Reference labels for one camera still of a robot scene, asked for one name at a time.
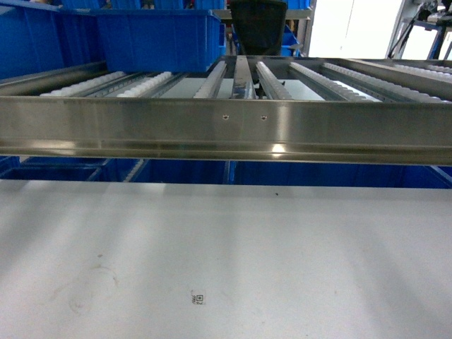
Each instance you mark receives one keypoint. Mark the stainless steel roller shelf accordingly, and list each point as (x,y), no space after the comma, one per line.
(243,108)

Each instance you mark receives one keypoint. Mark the blue bin on shelf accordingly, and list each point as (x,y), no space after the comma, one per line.
(158,40)

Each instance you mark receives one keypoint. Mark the blue bin under shelf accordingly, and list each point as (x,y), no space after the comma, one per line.
(56,169)

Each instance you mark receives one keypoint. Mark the small QR code sticker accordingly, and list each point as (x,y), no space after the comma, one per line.
(198,297)

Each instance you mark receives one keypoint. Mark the large blue bin far left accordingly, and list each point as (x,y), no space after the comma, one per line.
(35,40)

